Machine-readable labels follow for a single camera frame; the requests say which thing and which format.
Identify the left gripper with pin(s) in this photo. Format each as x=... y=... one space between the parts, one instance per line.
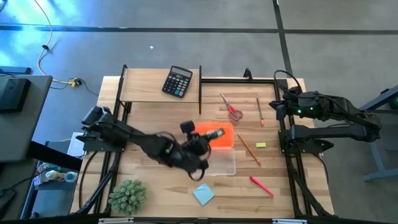
x=192 y=152

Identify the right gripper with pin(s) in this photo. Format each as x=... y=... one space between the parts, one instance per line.
x=295 y=105

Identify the Crayola crayon box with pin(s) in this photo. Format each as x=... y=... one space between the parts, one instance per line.
x=216 y=133

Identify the dark pencil orange eraser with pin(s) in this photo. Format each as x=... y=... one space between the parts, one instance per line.
x=260 y=110

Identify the small yellow sticky note pad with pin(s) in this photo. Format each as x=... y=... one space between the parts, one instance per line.
x=261 y=145

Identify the orange pencil pink eraser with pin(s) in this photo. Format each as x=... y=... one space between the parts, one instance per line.
x=248 y=149

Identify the blue sticky note pad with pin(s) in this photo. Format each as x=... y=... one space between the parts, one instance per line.
x=203 y=194

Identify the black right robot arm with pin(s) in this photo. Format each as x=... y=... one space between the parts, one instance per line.
x=326 y=132

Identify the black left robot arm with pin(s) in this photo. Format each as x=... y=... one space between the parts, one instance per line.
x=140 y=140

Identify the black calculator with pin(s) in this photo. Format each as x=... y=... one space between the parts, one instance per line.
x=177 y=81

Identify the wooden shelf riser black legs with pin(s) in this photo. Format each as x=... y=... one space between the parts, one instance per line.
x=143 y=85

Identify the green artificial plant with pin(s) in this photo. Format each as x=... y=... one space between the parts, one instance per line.
x=128 y=197

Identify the white paper sheet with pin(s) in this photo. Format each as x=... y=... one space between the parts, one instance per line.
x=76 y=146

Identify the white bottle teal cap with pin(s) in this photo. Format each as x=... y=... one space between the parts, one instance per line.
x=60 y=176

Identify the grey side desk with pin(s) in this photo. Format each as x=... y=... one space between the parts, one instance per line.
x=18 y=130

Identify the black box device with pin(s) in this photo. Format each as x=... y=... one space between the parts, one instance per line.
x=12 y=95

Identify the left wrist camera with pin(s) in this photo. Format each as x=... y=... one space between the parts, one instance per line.
x=187 y=127

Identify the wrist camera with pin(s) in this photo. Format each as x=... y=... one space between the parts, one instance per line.
x=187 y=127
x=294 y=91

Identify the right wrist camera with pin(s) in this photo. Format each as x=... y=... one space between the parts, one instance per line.
x=294 y=91

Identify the grey desk leg frame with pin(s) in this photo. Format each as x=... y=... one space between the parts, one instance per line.
x=377 y=137

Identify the silver aluminium bracket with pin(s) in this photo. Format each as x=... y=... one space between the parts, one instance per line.
x=115 y=220
x=289 y=221

